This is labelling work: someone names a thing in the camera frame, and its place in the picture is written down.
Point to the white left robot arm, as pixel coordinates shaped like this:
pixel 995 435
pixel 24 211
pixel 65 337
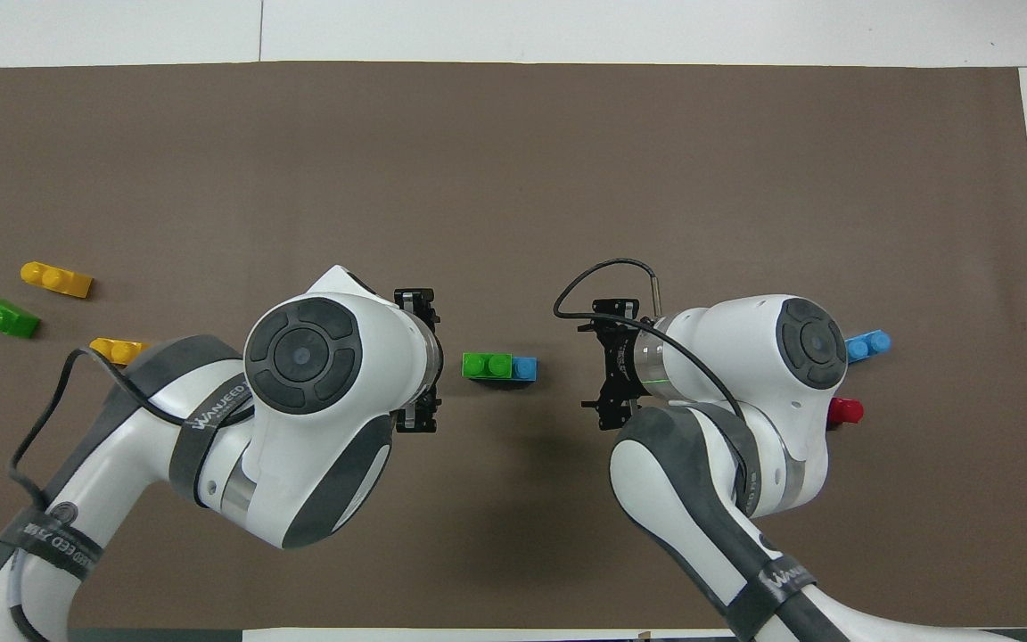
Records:
pixel 299 419

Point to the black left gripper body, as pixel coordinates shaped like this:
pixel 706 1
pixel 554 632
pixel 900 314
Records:
pixel 434 361

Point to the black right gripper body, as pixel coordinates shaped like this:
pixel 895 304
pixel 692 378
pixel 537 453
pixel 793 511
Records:
pixel 625 366

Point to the green two-stud toy block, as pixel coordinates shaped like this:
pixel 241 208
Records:
pixel 488 366
pixel 2 316

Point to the yellow two-stud toy block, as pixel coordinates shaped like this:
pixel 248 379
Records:
pixel 117 349
pixel 57 280

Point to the red small toy block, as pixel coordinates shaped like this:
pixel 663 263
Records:
pixel 845 411

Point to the brown table mat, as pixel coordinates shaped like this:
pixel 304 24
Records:
pixel 513 178

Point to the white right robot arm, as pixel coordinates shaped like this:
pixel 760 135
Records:
pixel 745 401

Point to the blue three-stud toy block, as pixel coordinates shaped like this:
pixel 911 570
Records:
pixel 524 368
pixel 870 344

